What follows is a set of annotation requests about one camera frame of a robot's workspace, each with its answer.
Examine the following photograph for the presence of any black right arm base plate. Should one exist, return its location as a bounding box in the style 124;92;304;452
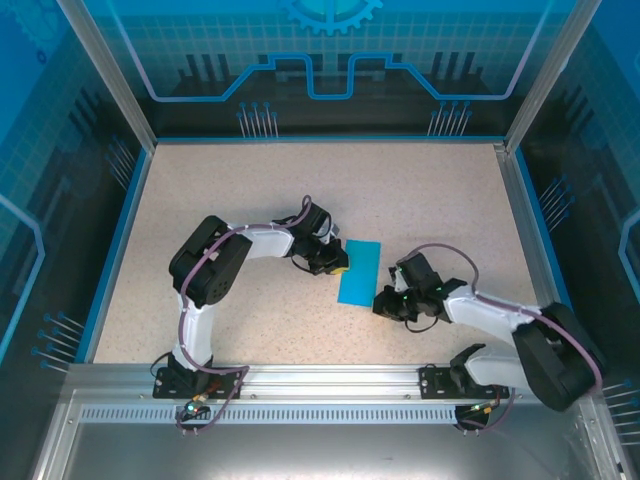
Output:
418;364;511;401

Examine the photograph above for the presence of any left cable connector green light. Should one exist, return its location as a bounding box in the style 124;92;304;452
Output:
182;393;212;419

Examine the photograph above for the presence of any cable connector green light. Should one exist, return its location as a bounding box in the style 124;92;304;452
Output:
182;393;212;419
467;399;503;417

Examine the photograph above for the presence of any blue table edge strip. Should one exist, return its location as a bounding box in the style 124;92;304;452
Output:
514;149;591;364
74;147;154;364

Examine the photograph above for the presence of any metal tray sheet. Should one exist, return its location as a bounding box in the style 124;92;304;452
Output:
29;389;631;480

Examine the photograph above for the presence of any blue printed back panel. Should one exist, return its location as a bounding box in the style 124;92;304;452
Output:
79;0;584;139

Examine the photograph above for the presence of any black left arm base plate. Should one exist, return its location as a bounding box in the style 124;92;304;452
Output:
152;366;245;400

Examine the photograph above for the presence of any blue printed side panel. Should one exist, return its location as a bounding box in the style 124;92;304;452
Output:
514;0;640;451
0;0;151;480

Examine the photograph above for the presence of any aluminium frame post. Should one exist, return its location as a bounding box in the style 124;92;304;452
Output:
504;0;604;151
55;0;159;151

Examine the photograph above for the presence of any slotted metal cable duct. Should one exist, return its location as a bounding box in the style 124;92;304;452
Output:
79;405;501;425

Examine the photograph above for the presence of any aluminium side rail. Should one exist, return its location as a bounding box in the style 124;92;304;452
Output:
492;142;576;364

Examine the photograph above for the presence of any aluminium mounting rail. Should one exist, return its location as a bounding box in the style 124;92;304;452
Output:
67;362;599;402

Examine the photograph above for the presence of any right cable connector green light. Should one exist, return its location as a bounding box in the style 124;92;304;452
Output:
467;399;503;417

